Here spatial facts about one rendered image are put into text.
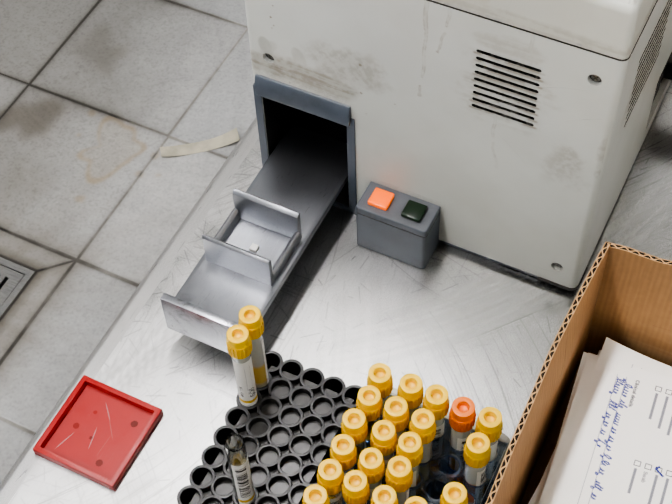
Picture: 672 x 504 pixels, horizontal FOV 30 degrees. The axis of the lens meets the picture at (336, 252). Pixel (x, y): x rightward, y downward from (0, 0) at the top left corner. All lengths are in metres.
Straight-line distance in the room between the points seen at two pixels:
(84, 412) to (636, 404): 0.39
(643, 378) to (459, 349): 0.15
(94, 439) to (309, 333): 0.18
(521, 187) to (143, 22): 1.64
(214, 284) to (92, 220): 1.24
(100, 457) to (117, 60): 1.56
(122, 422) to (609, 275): 0.36
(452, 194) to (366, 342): 0.13
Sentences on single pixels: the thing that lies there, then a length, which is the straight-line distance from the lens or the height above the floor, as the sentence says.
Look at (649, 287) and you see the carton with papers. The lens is 0.86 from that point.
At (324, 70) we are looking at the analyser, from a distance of 0.91.
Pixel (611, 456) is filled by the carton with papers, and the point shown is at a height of 0.94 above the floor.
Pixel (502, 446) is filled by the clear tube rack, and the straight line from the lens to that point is 0.84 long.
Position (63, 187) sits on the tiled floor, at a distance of 2.23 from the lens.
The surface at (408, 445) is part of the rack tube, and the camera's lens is 0.79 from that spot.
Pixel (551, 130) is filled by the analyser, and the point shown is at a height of 1.05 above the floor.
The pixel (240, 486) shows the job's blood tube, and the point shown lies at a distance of 0.84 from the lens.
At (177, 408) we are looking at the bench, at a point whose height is 0.88.
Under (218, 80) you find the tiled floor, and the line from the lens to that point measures 2.35.
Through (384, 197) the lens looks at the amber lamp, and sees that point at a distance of 0.97.
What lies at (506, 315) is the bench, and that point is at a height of 0.87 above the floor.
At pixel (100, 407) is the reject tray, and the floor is 0.88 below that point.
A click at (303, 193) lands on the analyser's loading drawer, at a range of 0.99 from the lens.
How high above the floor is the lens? 1.69
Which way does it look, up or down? 54 degrees down
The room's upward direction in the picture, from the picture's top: 3 degrees counter-clockwise
